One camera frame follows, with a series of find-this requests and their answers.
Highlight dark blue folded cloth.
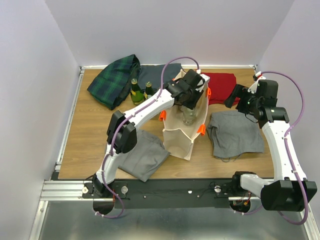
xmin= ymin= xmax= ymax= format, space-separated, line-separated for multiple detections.
xmin=137 ymin=63 xmax=182 ymax=90

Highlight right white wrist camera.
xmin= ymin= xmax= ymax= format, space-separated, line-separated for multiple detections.
xmin=247 ymin=71 xmax=263 ymax=94

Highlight grey folded cloth left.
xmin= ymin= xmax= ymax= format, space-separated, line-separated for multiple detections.
xmin=116 ymin=129 xmax=170 ymax=182

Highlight clear soda water bottle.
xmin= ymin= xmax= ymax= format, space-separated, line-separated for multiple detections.
xmin=181 ymin=106 xmax=197 ymax=126

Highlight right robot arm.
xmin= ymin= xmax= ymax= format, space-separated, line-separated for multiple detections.
xmin=224 ymin=79 xmax=318 ymax=212

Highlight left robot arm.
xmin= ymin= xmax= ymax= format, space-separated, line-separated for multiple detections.
xmin=92 ymin=69 xmax=211 ymax=198

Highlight green plaid cloth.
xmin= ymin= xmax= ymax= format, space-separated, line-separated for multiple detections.
xmin=87 ymin=54 xmax=141 ymax=110

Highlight grey folded cloth right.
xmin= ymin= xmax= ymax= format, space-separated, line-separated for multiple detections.
xmin=206 ymin=110 xmax=265 ymax=162

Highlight grey folded cloth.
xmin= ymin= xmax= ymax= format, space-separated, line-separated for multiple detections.
xmin=206 ymin=110 xmax=265 ymax=162
xmin=116 ymin=129 xmax=170 ymax=182

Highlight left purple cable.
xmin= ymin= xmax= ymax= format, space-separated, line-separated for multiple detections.
xmin=94 ymin=56 xmax=202 ymax=219

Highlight aluminium frame rail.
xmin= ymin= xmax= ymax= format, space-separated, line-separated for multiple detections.
xmin=28 ymin=181 xmax=87 ymax=240

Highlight beige canvas bag orange handles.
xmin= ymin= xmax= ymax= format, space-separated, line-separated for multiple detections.
xmin=159 ymin=83 xmax=211 ymax=161

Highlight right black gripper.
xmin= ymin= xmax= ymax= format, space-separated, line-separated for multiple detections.
xmin=223 ymin=83 xmax=261 ymax=116

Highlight red folded cloth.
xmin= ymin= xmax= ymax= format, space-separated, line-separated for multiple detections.
xmin=204 ymin=72 xmax=237 ymax=105

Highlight black mounting base plate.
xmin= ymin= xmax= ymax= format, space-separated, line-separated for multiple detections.
xmin=82 ymin=177 xmax=266 ymax=210

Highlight green glass bottle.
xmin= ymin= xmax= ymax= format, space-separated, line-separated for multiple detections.
xmin=143 ymin=81 xmax=155 ymax=100
xmin=130 ymin=78 xmax=144 ymax=105

